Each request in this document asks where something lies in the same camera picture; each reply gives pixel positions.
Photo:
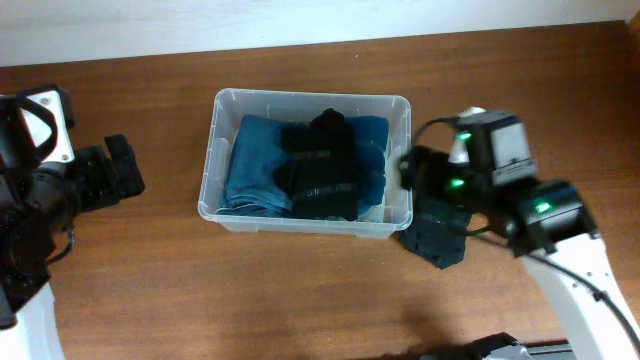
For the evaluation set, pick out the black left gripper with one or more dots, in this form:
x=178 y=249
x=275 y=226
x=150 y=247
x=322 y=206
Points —
x=122 y=163

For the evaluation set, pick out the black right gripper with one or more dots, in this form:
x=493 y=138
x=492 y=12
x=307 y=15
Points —
x=413 y=167

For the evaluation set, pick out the black taped cloth bundle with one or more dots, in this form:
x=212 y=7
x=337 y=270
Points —
x=437 y=232

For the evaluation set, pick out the light blue jeans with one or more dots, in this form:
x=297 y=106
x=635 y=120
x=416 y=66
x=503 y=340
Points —
x=375 y=214

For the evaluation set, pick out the blue taped shirt bundle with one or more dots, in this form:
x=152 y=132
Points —
x=371 y=135

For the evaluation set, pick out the black taped shirt bundle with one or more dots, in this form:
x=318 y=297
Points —
x=320 y=174

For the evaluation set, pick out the dark blue jeans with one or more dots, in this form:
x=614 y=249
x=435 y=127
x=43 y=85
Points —
x=250 y=188

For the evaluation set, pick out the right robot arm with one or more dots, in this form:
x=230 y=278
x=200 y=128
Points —
x=486 y=188

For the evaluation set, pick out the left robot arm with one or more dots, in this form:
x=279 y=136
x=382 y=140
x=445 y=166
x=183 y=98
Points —
x=30 y=241

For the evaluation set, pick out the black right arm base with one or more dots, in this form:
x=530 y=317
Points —
x=503 y=346

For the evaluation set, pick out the clear plastic storage bin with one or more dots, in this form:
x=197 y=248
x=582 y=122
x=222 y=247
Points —
x=231 y=104

